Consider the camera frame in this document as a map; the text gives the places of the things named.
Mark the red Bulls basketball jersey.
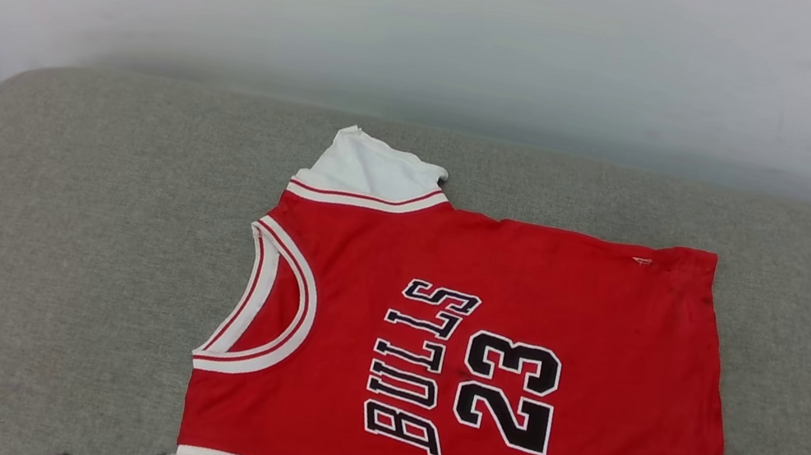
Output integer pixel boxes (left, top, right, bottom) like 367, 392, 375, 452
157, 101, 811, 455

